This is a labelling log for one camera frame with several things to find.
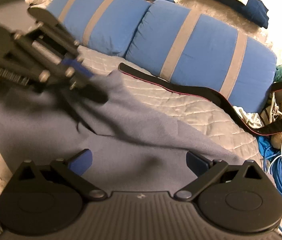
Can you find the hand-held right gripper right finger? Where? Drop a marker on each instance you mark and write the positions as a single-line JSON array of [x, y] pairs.
[[196, 165]]

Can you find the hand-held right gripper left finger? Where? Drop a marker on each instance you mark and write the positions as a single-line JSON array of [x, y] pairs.
[[80, 163]]

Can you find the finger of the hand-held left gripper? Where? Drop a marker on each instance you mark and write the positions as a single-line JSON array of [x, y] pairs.
[[77, 66], [90, 93]]

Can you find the grey fleece garment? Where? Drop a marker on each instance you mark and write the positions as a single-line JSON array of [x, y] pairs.
[[131, 135]]

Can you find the grey quilted bedspread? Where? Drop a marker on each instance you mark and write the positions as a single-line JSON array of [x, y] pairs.
[[181, 110]]

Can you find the blue grey-striped pillow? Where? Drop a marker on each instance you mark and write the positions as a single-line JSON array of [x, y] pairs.
[[121, 25], [206, 50]]

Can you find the white crumpled cloth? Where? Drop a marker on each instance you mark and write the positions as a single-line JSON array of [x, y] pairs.
[[248, 118]]

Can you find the grey striped canvas shoe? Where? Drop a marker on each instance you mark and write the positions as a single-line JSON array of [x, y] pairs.
[[268, 115]]

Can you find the teal yarn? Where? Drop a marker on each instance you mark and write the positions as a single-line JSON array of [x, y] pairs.
[[281, 72]]

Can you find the dark blue folded cloth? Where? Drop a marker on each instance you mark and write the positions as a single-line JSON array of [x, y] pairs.
[[256, 10]]

